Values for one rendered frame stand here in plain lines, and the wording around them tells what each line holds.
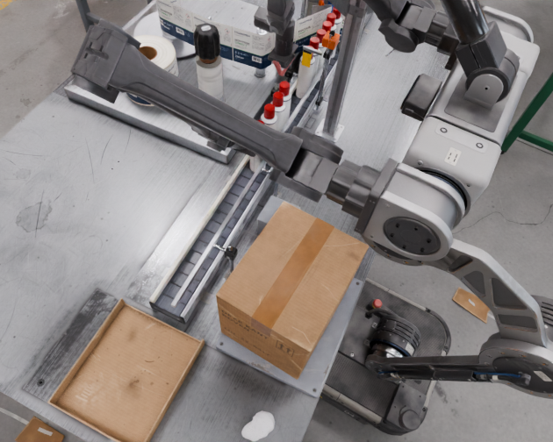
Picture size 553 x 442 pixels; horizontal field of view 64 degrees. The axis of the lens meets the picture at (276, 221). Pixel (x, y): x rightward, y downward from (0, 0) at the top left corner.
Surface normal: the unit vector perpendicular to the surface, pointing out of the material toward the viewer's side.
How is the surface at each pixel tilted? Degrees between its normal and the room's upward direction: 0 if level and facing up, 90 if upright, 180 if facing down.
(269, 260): 0
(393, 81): 0
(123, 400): 0
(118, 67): 48
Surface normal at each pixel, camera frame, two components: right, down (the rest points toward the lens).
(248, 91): 0.06, -0.52
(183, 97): 0.33, 0.25
